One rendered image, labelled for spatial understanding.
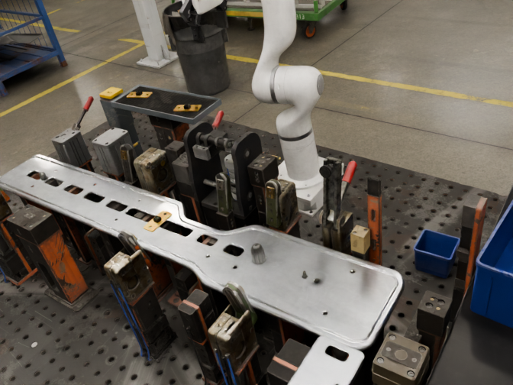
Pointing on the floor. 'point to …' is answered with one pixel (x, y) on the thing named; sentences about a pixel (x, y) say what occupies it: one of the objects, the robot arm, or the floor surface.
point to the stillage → (19, 51)
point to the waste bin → (198, 51)
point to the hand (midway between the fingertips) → (211, 30)
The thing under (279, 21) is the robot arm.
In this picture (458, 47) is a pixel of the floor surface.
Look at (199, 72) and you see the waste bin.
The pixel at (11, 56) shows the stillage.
